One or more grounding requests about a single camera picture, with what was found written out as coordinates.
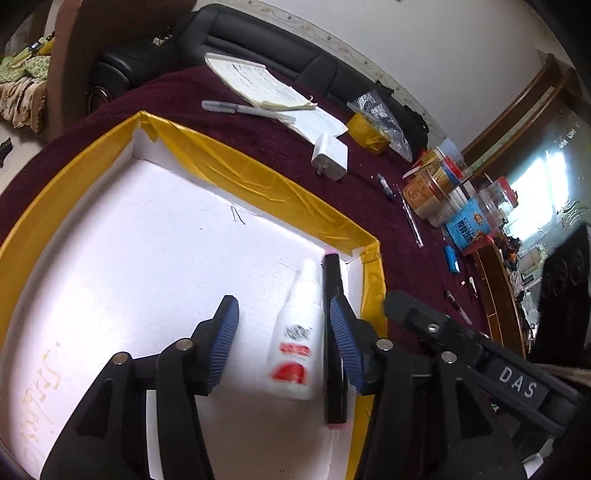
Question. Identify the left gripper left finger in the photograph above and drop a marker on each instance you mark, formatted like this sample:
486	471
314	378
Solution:
212	341

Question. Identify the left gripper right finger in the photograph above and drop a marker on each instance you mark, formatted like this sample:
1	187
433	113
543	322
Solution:
356	339

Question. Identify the black marker pink cap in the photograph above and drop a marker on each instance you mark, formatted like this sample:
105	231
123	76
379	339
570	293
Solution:
335	381

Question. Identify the small white bottle orange cap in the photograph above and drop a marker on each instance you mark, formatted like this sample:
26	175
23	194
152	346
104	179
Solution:
295	358

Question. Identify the clear gel pen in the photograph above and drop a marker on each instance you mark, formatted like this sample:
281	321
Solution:
453	301

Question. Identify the nail clipper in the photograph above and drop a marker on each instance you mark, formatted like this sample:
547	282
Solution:
471	285

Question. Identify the blue battery pack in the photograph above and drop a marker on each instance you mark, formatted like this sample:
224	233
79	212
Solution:
452	259

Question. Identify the yellow taped foam tray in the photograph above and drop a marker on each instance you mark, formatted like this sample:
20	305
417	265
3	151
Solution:
146	252

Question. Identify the clear pen far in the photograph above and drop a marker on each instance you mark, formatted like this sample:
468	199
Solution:
410	218

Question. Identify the blue cartoon label jar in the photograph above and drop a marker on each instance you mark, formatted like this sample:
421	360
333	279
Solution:
468	225

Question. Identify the orange contents plastic jar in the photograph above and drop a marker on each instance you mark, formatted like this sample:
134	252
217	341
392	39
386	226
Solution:
424	195

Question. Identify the white label jar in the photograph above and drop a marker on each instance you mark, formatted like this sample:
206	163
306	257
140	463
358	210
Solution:
454	203

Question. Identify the red lid clear jar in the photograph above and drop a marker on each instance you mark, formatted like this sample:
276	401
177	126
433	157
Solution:
500	201

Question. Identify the white charger adapter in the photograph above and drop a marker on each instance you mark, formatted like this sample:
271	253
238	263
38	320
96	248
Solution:
330	157

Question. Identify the red lid gold jar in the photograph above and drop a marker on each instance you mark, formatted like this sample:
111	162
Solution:
446	174

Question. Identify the yellow tape roll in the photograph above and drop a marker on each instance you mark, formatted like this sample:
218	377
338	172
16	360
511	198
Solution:
367	135

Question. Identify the silver pen by notebook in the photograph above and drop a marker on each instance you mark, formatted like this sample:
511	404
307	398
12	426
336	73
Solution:
232	108

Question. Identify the clear plastic bag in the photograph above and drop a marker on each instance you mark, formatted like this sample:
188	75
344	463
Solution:
377	112

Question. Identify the white paper notebook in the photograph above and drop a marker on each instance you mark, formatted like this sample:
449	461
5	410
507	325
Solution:
259	88

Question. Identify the black leather sofa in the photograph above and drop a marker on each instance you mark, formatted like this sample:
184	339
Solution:
222	30

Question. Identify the brown armchair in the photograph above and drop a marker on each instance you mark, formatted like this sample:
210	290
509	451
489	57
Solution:
83	30

